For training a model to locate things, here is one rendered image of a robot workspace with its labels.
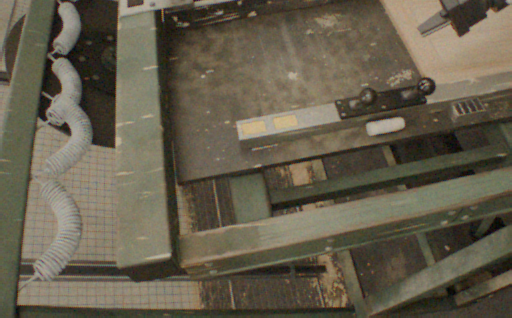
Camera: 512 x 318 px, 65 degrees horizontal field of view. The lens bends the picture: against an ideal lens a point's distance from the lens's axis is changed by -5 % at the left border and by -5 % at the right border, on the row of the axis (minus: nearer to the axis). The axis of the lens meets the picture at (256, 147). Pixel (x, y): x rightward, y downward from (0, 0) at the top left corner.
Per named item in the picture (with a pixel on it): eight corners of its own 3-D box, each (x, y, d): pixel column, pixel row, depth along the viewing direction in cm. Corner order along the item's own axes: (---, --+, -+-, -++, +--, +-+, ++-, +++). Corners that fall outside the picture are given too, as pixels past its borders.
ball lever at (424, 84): (414, 103, 93) (441, 92, 80) (398, 106, 93) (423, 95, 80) (411, 86, 93) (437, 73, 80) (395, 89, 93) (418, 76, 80)
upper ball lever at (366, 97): (363, 113, 93) (383, 103, 79) (347, 116, 93) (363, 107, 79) (360, 96, 93) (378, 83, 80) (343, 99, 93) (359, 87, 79)
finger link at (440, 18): (416, 27, 83) (444, 10, 80) (423, 38, 81) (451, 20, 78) (413, 22, 82) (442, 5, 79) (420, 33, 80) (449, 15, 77)
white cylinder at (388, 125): (369, 138, 93) (403, 132, 93) (371, 131, 90) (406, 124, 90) (365, 128, 94) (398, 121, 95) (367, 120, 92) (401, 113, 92)
